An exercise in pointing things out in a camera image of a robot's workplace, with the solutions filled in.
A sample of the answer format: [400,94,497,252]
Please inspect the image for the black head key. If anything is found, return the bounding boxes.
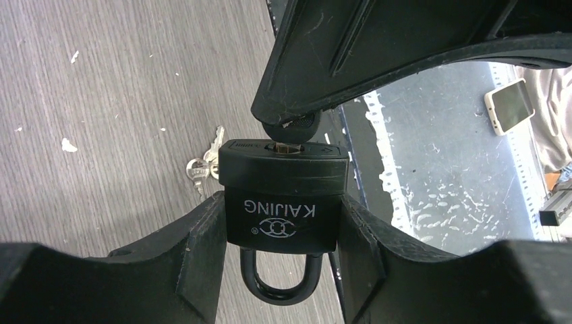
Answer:
[262,111,322,154]

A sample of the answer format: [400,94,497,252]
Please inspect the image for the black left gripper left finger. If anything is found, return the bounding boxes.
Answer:
[1,192,227,323]

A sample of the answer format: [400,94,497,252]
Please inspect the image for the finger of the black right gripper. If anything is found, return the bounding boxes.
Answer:
[251,0,571,125]

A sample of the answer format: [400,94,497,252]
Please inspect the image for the silver key bunch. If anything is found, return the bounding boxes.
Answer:
[185,126,225,199]

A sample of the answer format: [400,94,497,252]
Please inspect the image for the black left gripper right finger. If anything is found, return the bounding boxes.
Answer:
[338,196,571,323]

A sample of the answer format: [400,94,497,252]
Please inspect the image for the black Kaijing padlock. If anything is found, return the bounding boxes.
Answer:
[219,139,349,306]

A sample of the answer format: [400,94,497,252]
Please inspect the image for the white smartphone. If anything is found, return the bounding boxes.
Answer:
[484,78,535,136]

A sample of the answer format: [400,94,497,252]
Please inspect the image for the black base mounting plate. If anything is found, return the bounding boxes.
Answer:
[263,0,394,324]

